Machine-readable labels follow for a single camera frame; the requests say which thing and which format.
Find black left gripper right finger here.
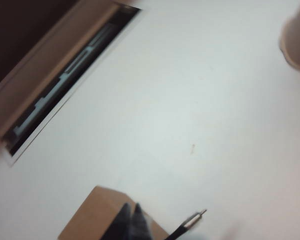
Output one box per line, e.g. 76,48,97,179
131,201,154,240

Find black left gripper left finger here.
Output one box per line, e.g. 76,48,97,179
109,201,133,240

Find black charging cable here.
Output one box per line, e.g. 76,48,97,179
164,208,208,240

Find brown cardboard box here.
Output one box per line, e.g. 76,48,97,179
57,185,170,240

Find grey fabric desk divider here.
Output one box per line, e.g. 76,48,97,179
0,0,81,94

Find white round stand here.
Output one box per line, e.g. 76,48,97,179
279,0,300,73

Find dark desk cable tray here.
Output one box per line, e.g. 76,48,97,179
1,4,143,167

